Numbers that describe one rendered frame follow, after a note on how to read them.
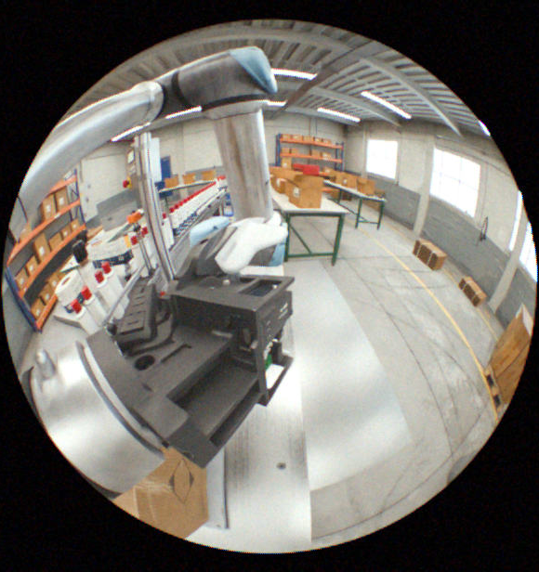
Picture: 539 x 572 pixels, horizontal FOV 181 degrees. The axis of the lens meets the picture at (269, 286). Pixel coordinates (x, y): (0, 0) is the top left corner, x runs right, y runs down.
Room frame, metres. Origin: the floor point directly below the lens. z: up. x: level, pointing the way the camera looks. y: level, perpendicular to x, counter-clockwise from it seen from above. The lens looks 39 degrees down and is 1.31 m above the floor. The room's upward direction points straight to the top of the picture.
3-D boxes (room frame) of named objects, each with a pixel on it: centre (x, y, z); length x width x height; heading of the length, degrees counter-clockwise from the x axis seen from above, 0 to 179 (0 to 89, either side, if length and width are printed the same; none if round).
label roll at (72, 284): (0.39, 1.06, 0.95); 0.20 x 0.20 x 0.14
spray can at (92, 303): (0.26, 0.57, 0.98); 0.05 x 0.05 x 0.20
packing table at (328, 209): (3.03, -0.36, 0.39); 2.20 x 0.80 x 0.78; 9
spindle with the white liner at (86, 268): (0.46, 0.86, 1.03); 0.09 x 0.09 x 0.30
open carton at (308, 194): (2.16, -0.42, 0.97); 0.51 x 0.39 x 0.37; 105
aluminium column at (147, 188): (0.60, 0.44, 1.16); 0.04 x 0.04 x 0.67; 2
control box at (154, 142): (0.66, 0.50, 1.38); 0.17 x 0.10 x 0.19; 57
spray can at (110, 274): (0.40, 0.58, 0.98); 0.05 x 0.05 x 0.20
